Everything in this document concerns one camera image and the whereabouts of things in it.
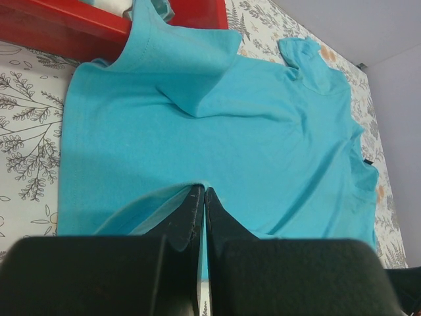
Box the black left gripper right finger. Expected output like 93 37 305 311
205 189 401 315

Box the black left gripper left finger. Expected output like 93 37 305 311
1 185 204 315

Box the turquoise t shirt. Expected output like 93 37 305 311
56 0 381 280

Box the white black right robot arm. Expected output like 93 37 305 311
385 267 421 315

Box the floral patterned table mat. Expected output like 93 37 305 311
1 1 406 267

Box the red plastic bin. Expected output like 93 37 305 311
0 0 228 62

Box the white t shirt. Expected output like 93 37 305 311
93 0 134 20

